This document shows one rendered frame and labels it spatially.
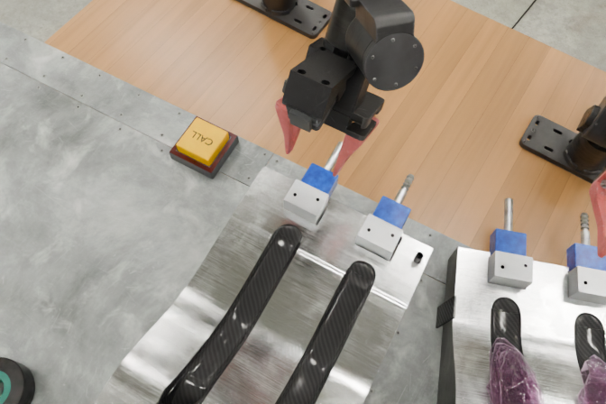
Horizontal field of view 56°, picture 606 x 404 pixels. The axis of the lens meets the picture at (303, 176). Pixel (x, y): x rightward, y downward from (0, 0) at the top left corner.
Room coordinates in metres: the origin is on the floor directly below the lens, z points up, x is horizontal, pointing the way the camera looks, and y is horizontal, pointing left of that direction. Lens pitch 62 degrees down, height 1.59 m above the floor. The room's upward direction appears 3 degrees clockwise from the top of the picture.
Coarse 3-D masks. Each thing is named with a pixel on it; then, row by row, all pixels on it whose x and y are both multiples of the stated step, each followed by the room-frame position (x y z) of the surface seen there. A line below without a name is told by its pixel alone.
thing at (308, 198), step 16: (336, 160) 0.40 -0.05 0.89; (304, 176) 0.37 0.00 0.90; (320, 176) 0.37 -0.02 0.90; (336, 176) 0.37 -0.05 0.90; (288, 192) 0.34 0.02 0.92; (304, 192) 0.34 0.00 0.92; (320, 192) 0.34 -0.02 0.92; (288, 208) 0.32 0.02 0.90; (304, 208) 0.31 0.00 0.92; (320, 208) 0.31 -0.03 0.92
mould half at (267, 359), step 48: (240, 240) 0.28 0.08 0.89; (336, 240) 0.28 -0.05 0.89; (192, 288) 0.21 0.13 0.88; (240, 288) 0.21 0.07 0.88; (288, 288) 0.21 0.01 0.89; (336, 288) 0.22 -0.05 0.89; (384, 288) 0.22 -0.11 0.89; (144, 336) 0.14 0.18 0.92; (192, 336) 0.14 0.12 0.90; (288, 336) 0.15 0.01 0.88; (384, 336) 0.16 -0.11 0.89; (144, 384) 0.08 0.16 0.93; (240, 384) 0.09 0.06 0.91; (336, 384) 0.10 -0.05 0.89
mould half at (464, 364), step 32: (480, 256) 0.28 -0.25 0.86; (448, 288) 0.25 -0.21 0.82; (480, 288) 0.24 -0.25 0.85; (512, 288) 0.24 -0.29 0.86; (544, 288) 0.24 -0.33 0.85; (480, 320) 0.19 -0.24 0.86; (544, 320) 0.20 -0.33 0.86; (448, 352) 0.15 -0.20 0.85; (480, 352) 0.15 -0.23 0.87; (544, 352) 0.15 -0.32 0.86; (448, 384) 0.11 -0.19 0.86; (480, 384) 0.11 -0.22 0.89; (544, 384) 0.11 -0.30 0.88; (576, 384) 0.11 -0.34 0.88
